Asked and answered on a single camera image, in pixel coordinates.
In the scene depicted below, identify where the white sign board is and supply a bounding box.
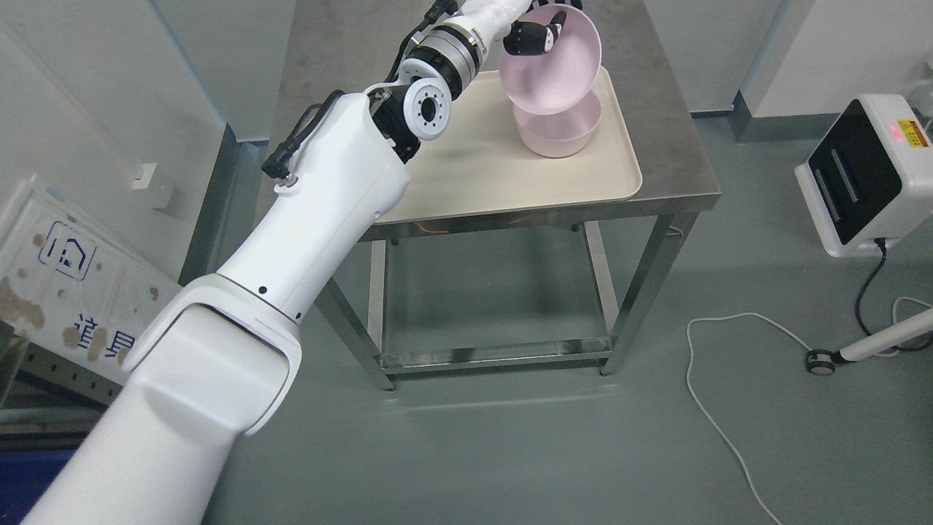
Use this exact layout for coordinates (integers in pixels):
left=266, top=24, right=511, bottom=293
left=1, top=175, right=180, bottom=385

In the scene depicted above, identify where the white black appliance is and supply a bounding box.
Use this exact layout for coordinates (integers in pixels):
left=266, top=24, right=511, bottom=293
left=795, top=93, right=932, bottom=258

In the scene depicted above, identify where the white floor cable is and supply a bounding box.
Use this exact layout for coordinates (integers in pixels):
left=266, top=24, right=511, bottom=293
left=685, top=296, right=933, bottom=525

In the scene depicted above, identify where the beige plastic tray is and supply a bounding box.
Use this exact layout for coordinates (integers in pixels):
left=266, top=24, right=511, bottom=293
left=378, top=69, right=643, bottom=226

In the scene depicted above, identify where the wall socket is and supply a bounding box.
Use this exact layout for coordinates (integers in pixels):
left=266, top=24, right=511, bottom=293
left=131, top=163, right=160, bottom=193

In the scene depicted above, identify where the pink bowl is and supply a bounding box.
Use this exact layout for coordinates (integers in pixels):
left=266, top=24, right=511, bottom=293
left=511, top=90, right=602, bottom=158
left=499, top=3, right=602, bottom=115

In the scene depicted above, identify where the stainless steel table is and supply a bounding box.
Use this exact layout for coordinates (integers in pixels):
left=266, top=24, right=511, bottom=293
left=255, top=0, right=722, bottom=392

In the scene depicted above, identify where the black power cable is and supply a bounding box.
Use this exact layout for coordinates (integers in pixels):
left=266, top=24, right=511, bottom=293
left=854, top=238, right=933, bottom=353

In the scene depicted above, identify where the metal shelf frame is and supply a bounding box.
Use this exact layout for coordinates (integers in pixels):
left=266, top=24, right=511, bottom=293
left=1, top=322, right=122, bottom=452

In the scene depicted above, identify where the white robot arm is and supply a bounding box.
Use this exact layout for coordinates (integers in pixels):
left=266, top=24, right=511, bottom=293
left=23, top=1, right=528, bottom=524

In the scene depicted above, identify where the black white robotic hand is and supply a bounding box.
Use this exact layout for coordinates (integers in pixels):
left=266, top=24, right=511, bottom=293
left=460, top=1, right=583, bottom=56

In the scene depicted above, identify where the blue plastic bin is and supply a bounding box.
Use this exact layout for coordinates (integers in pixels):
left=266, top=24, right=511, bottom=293
left=1, top=451, right=74, bottom=524

